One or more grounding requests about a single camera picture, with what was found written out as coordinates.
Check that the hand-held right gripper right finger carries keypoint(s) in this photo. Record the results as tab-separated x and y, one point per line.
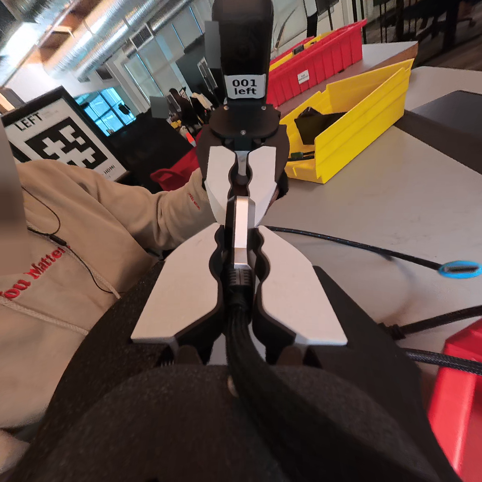
301	297

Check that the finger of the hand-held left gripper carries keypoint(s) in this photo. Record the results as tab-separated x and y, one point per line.
265	177
218	177

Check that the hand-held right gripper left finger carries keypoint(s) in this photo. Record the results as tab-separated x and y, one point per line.
180	290

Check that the yellow storage bin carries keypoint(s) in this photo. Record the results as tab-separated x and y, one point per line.
357	143
278	63

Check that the person's left forearm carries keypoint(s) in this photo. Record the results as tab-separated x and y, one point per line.
169	214

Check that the red bag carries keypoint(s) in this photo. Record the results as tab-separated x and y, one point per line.
169	177

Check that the black bin divider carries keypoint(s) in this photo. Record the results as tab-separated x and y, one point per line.
320	126

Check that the black office chair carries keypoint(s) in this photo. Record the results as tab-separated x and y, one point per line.
150	139

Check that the large red storage bin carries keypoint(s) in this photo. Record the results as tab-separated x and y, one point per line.
331	56

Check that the person's torso in beige hoodie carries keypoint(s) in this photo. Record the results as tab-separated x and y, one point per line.
45	339

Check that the framed black white marker sign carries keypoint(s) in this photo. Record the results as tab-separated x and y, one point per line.
64	143

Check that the grey side table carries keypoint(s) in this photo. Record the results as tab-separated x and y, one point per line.
384	52

